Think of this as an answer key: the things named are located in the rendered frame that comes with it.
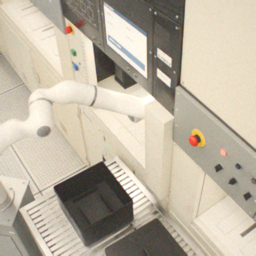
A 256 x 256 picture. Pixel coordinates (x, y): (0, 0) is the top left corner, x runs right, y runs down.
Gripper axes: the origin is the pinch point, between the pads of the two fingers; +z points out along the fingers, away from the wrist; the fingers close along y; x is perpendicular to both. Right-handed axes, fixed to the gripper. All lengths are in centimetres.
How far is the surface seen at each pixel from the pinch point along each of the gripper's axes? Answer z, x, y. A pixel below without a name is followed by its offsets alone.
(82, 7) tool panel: -29, 36, -38
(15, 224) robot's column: -97, -48, -12
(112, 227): -59, -39, 22
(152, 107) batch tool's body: -33.2, 20.4, 17.9
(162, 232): -44, -34, 40
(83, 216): -67, -43, 7
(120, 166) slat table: -34, -44, -7
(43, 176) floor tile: -60, -120, -83
